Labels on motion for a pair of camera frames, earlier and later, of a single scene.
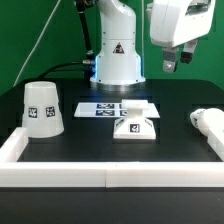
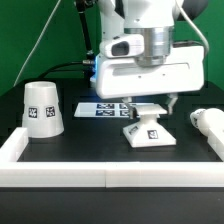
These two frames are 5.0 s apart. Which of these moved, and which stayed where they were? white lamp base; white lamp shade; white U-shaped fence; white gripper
Moved: white gripper; white lamp base
Stayed: white U-shaped fence; white lamp shade
